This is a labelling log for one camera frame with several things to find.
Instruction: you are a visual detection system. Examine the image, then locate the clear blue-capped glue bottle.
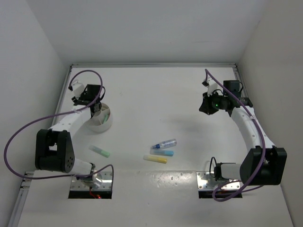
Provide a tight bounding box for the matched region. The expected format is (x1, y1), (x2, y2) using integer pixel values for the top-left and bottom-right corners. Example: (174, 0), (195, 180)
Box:
(151, 139), (177, 149)

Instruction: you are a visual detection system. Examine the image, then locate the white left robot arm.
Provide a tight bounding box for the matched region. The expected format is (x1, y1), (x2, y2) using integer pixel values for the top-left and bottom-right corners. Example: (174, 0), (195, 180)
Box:
(35, 84), (103, 176)

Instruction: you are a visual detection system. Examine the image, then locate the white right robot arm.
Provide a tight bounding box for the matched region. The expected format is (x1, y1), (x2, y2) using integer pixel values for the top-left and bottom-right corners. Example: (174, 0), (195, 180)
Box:
(199, 78), (287, 185)

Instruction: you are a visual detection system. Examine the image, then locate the green marker in organizer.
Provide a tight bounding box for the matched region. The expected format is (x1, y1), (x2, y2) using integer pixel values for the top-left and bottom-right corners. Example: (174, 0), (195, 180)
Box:
(103, 114), (109, 123)

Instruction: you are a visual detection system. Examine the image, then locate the white round divided organizer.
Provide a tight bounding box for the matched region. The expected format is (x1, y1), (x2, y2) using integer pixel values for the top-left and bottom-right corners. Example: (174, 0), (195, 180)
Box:
(85, 103), (113, 133)

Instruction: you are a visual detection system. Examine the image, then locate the green highlighter marker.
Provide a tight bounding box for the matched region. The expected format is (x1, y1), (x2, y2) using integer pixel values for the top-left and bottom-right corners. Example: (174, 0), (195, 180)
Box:
(89, 145), (110, 158)

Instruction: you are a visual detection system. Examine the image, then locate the blue highlighter marker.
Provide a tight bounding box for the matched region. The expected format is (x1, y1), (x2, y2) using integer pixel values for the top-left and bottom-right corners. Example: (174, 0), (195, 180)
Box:
(150, 149), (174, 157)

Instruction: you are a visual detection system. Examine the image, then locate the yellow highlighter marker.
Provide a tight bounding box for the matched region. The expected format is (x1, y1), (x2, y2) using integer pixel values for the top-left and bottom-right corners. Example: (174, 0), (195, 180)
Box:
(143, 155), (167, 164)

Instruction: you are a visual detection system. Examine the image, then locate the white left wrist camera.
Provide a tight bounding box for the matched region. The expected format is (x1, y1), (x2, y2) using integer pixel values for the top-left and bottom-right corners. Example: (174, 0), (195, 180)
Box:
(71, 80), (85, 99)

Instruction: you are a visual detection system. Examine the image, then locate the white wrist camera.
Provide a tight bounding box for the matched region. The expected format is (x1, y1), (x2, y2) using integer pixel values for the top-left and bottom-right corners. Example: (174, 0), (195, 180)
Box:
(205, 77), (218, 96)
(71, 80), (85, 99)

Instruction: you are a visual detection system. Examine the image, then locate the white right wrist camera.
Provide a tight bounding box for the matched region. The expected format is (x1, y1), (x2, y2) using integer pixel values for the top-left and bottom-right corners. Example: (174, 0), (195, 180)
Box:
(205, 77), (218, 96)

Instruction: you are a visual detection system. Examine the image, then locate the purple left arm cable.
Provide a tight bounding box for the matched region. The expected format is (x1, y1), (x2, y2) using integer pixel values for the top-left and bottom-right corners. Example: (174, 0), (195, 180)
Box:
(3, 70), (114, 187)

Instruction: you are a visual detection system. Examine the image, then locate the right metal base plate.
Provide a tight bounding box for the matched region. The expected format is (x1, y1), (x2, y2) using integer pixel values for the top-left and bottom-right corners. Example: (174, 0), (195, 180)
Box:
(196, 171), (241, 192)

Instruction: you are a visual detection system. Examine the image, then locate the metal base plate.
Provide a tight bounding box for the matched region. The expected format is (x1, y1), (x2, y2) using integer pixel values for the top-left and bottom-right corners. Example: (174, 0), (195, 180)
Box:
(70, 171), (113, 191)
(196, 171), (241, 192)

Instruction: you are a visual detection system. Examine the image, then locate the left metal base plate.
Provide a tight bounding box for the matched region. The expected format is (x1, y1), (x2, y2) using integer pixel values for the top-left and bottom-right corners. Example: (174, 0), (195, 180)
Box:
(70, 171), (113, 191)

